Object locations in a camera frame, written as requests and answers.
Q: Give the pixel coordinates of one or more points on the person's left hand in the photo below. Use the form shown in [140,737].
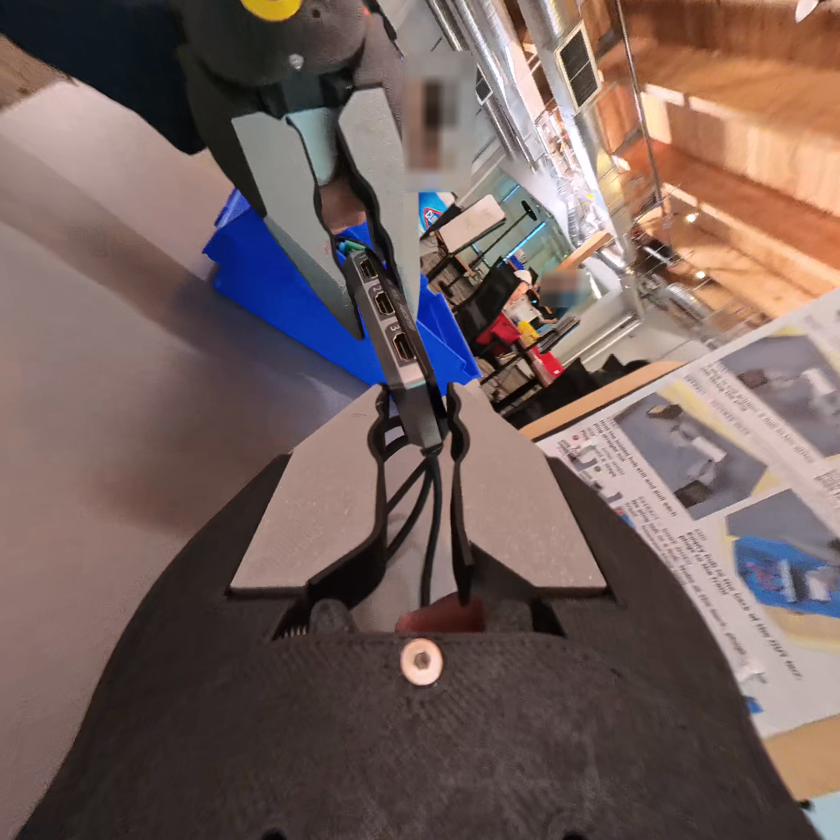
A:
[342,207]

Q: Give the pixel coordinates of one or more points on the blue plastic bin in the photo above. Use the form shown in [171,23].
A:
[275,282]

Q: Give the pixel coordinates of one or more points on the printed instruction sheet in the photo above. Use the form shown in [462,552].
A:
[709,492]

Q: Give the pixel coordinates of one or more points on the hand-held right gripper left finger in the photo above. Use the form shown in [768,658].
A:
[308,518]

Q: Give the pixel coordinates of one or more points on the white wipes canister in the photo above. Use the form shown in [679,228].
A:
[433,210]

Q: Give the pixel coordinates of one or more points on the black floor lamp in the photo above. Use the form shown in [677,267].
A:
[512,229]

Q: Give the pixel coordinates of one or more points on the white sign board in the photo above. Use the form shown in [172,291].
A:
[472,220]

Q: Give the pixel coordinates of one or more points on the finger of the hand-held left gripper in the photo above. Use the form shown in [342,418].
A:
[387,170]
[282,190]

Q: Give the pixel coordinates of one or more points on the black office chair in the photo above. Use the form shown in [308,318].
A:
[489,302]

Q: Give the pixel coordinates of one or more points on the yellow crate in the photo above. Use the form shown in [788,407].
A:
[525,326]

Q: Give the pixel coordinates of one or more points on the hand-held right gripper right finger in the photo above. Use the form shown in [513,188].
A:
[525,518]

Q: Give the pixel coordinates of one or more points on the red bag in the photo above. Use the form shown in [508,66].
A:
[502,334]

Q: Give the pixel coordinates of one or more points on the instruction sheet on stand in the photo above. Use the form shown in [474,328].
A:
[604,394]

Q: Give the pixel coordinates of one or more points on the silver air duct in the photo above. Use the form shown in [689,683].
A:
[564,118]

